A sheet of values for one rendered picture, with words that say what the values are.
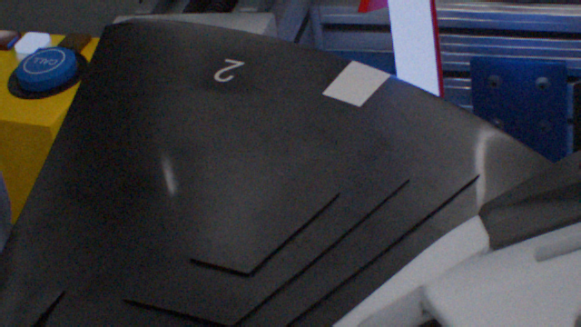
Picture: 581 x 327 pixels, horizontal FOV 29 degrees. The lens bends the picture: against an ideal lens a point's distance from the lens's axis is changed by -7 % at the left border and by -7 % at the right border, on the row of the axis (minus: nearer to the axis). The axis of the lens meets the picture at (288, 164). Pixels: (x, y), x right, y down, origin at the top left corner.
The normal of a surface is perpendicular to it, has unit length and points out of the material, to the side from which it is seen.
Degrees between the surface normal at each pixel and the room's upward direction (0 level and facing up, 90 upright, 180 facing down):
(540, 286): 6
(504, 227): 6
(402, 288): 23
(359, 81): 15
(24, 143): 90
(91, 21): 90
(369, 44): 90
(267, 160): 9
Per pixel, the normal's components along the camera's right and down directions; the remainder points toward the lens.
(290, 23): 0.96, 0.04
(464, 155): 0.19, -0.82
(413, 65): -0.39, 0.59
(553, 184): -0.43, -0.62
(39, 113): -0.14, -0.80
